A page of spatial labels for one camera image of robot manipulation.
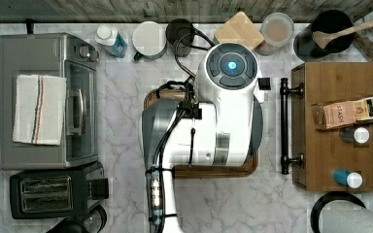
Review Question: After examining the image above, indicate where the black utensil holder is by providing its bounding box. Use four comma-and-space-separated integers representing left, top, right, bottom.
293, 10, 355, 62

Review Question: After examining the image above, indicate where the blue shaker with white cap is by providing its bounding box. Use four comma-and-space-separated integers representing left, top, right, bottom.
332, 169, 363, 188

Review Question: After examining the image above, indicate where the silver toaster oven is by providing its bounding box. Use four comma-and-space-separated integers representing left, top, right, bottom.
0, 33, 98, 170

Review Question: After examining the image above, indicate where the Stash tea box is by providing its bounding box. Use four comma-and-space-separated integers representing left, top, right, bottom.
312, 97, 373, 130

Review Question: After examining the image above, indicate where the black two-slot toaster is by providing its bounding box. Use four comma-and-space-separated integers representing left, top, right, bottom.
10, 161, 109, 219

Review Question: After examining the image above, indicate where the glass jar with clear lid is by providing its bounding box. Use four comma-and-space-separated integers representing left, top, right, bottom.
255, 13, 294, 56

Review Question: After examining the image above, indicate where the white-capped blue bottle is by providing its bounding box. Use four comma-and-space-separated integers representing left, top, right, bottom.
95, 24, 127, 58

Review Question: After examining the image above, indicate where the wooden drawer box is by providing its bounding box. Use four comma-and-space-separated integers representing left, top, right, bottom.
290, 61, 373, 192

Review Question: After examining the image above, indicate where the black drawer handle bar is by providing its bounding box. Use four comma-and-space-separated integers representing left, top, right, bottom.
280, 78, 304, 175

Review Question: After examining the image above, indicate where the grey shaker with white cap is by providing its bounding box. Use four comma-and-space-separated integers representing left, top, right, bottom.
339, 127, 370, 144

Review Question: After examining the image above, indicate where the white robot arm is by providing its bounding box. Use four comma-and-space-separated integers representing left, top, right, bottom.
139, 43, 263, 233

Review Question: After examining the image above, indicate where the white mug with green handle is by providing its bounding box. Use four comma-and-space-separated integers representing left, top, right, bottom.
132, 21, 167, 61

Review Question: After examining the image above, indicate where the teal canister with wooden lid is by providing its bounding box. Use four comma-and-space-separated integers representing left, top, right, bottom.
214, 12, 264, 50

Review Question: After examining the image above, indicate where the dark grey cup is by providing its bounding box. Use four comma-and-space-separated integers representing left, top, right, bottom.
165, 18, 194, 57

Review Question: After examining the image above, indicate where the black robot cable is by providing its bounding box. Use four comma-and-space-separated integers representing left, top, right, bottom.
145, 26, 216, 233

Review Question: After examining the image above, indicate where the wooden spoon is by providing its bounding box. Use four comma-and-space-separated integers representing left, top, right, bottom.
313, 19, 373, 49

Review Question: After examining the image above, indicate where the black paper towel holder base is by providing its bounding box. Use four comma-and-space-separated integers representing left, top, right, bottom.
310, 191, 367, 233

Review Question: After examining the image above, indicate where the wooden cutting board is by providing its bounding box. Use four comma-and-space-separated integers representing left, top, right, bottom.
144, 89, 263, 179

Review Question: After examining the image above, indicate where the striped white folded towel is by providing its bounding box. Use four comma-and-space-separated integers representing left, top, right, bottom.
13, 75, 67, 146

